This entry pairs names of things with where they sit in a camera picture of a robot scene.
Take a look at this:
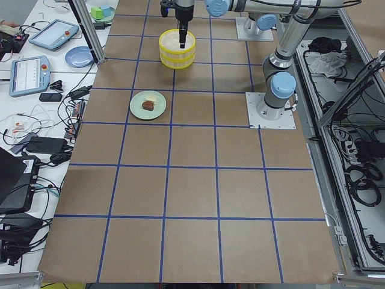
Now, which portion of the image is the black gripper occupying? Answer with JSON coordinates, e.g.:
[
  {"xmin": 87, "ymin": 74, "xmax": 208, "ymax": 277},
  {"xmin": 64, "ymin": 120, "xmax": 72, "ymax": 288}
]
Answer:
[{"xmin": 175, "ymin": 5, "xmax": 193, "ymax": 49}]

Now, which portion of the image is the yellow steamer layer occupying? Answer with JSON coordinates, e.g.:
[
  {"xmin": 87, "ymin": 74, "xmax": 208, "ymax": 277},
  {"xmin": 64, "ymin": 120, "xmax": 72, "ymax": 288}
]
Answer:
[
  {"xmin": 158, "ymin": 29, "xmax": 196, "ymax": 60},
  {"xmin": 160, "ymin": 54, "xmax": 195, "ymax": 70}
]

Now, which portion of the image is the white steamed bun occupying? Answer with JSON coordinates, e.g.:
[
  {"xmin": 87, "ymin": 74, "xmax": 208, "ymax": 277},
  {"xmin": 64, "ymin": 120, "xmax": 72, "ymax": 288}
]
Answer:
[{"xmin": 145, "ymin": 94, "xmax": 157, "ymax": 105}]

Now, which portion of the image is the brown steamed bun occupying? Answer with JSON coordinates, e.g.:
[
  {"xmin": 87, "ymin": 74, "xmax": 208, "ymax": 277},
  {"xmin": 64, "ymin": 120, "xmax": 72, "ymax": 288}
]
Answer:
[{"xmin": 142, "ymin": 101, "xmax": 155, "ymax": 111}]

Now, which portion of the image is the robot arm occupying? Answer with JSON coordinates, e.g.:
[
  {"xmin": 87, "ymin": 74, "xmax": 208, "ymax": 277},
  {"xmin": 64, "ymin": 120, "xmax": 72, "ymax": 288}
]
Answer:
[
  {"xmin": 256, "ymin": 14, "xmax": 313, "ymax": 121},
  {"xmin": 173, "ymin": 1, "xmax": 361, "ymax": 49}
]

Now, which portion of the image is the light green plate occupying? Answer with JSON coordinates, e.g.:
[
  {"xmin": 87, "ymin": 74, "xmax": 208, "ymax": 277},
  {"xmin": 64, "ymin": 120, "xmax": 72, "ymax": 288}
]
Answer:
[{"xmin": 129, "ymin": 90, "xmax": 167, "ymax": 120}]

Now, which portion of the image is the green bowl with blocks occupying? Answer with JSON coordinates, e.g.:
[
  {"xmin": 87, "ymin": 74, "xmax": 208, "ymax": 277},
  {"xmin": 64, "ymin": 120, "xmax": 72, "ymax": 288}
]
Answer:
[{"xmin": 90, "ymin": 5, "xmax": 116, "ymax": 23}]

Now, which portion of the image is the blue plate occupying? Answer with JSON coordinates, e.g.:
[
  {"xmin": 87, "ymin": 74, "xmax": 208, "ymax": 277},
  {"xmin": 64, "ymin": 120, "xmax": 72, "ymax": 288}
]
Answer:
[{"xmin": 64, "ymin": 46, "xmax": 94, "ymax": 68}]

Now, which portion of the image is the upper teach pendant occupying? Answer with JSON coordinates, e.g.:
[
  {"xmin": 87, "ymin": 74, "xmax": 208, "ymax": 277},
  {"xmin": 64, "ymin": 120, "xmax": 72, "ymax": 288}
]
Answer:
[{"xmin": 29, "ymin": 19, "xmax": 79, "ymax": 51}]

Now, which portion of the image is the teach pendant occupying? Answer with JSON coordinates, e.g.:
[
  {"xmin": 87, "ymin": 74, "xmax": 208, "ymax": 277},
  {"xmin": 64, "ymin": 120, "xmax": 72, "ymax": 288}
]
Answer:
[
  {"xmin": 29, "ymin": 19, "xmax": 79, "ymax": 51},
  {"xmin": 9, "ymin": 56, "xmax": 51, "ymax": 98}
]

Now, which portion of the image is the lower teach pendant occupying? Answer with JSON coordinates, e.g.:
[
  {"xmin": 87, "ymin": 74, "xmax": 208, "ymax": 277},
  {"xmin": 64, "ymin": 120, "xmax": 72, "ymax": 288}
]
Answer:
[{"xmin": 9, "ymin": 56, "xmax": 51, "ymax": 98}]

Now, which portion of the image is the black power adapter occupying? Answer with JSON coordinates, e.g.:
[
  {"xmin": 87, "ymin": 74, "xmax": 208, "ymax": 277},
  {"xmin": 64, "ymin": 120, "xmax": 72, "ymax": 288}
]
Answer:
[{"xmin": 26, "ymin": 137, "xmax": 67, "ymax": 154}]

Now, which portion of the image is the black laptop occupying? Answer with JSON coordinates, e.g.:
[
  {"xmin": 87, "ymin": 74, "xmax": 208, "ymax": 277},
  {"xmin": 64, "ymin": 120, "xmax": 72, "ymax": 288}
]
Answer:
[{"xmin": 1, "ymin": 149, "xmax": 40, "ymax": 214}]

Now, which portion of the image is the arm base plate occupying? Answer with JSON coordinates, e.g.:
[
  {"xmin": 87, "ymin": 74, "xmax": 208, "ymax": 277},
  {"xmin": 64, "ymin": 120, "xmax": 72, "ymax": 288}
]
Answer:
[
  {"xmin": 235, "ymin": 17, "xmax": 274, "ymax": 42},
  {"xmin": 245, "ymin": 92, "xmax": 296, "ymax": 129}
]

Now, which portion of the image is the aluminium frame post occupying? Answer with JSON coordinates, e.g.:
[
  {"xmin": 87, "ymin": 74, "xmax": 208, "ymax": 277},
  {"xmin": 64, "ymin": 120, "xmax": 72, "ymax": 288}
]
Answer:
[{"xmin": 68, "ymin": 0, "xmax": 105, "ymax": 65}]

